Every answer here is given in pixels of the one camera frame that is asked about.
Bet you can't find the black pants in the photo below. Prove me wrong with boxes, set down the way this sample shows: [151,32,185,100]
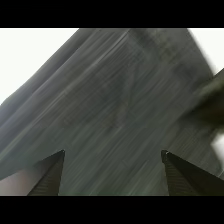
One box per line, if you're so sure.
[0,28,224,197]

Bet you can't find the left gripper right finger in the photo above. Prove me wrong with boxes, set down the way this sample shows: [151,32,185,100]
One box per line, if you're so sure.
[160,149,224,197]

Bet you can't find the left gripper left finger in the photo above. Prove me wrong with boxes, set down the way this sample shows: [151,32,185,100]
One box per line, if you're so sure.
[27,149,66,197]

